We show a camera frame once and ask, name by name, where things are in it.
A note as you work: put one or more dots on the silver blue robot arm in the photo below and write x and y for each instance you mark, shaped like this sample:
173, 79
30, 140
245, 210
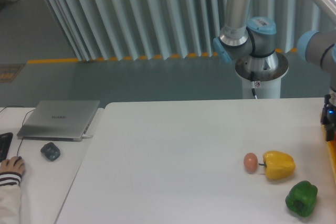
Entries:
250, 42

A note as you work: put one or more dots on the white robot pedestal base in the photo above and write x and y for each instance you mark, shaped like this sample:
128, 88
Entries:
261, 77

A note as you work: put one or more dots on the white striped sleeve forearm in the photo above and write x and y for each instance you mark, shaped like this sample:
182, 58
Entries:
10, 197

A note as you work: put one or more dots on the yellow bell pepper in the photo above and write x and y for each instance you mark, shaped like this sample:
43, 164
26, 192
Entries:
277, 165

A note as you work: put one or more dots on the dark grey small case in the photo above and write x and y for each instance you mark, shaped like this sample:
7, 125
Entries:
50, 151

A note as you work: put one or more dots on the corrugated metal partition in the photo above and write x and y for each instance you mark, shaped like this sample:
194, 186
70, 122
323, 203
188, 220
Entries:
162, 28

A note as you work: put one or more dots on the black computer mouse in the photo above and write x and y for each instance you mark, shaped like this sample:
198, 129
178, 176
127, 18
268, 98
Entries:
18, 161

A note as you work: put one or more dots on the green bell pepper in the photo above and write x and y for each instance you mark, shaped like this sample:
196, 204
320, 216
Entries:
302, 198

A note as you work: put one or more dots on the silver closed laptop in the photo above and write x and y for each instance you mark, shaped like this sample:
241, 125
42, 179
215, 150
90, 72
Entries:
61, 120

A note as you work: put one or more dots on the person's hand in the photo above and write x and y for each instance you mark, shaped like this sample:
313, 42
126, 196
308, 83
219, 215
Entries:
7, 166

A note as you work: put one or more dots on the black keyboard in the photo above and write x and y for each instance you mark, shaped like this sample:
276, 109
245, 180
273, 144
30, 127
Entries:
5, 142

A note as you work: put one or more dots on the yellow plastic basket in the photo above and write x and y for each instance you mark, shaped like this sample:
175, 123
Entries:
331, 161

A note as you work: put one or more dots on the brown egg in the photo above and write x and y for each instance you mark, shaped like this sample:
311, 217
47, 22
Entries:
250, 162

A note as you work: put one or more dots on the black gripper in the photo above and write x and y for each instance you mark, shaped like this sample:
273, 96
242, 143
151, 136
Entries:
328, 117

